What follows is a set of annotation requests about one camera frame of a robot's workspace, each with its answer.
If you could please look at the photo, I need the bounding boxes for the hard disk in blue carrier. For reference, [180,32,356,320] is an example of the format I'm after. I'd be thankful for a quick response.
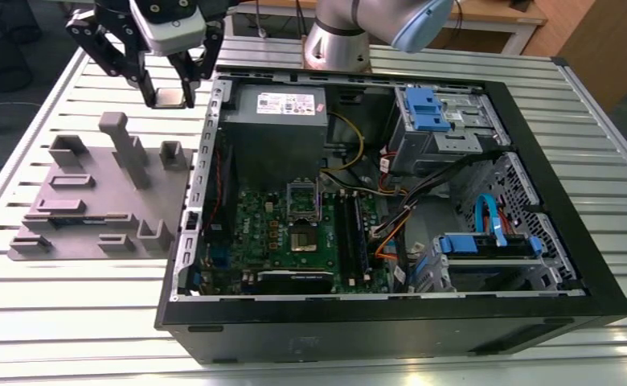
[437,234,542,259]

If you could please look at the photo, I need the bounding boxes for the metal disk bay cage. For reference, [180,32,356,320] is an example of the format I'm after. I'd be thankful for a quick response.
[408,234,586,295]

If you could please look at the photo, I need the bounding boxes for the wooden desk white frame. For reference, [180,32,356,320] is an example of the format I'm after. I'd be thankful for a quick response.
[213,0,549,55]

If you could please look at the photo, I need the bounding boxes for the blue plastic bay bracket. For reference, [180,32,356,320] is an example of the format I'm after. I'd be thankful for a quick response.
[404,87,453,132]

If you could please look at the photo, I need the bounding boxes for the black open PC case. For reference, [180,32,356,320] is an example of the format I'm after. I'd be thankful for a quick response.
[153,63,627,366]

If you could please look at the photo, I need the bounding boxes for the black RAM slot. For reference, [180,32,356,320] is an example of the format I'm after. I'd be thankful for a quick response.
[350,192,372,284]
[336,191,354,285]

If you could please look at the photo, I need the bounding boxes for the yellow wire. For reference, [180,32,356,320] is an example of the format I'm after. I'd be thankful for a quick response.
[321,111,365,174]

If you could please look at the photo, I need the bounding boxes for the dark RAM stick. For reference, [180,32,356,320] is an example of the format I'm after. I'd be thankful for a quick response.
[47,216,131,228]

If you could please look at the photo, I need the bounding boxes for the white power supply label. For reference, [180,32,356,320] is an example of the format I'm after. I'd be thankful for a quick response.
[256,92,317,117]

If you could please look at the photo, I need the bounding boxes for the light blue wire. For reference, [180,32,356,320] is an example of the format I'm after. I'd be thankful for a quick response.
[474,193,508,247]

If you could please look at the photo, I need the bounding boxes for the cable with metal plug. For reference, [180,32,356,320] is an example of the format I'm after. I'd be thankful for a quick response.
[253,0,269,38]

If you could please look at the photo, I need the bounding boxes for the green motherboard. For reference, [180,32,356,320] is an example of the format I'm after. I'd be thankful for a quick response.
[200,176,394,294]

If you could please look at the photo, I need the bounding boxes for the grey parts rack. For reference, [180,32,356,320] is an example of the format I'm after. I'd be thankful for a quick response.
[5,112,200,262]

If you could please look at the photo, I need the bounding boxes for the grey metal drive cage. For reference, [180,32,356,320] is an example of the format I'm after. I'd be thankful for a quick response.
[388,84,510,175]

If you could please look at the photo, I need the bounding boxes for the multicolour power wire bundle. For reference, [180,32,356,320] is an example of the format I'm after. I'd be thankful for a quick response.
[321,168,409,199]

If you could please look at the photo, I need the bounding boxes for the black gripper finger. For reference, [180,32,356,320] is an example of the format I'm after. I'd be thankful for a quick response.
[64,7,157,109]
[167,18,228,110]

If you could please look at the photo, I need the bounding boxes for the thick black cable bundle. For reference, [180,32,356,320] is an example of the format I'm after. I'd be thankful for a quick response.
[369,150,510,240]

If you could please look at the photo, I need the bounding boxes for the silver square CPU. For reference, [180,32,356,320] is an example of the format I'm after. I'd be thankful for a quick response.
[151,87,187,110]

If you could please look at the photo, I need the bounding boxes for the wooden cabinet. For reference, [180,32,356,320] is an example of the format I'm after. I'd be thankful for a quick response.
[521,0,627,113]

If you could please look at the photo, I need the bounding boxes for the CPU socket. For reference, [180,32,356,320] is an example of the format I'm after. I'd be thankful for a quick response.
[288,224,329,254]

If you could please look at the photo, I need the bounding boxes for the black graphics card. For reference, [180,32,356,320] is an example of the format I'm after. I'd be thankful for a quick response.
[253,268,336,295]

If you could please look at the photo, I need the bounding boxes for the orange wire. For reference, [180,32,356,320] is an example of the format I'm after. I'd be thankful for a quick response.
[372,235,400,265]

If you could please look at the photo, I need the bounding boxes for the grey power supply unit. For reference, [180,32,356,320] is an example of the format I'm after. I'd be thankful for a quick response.
[219,84,329,194]

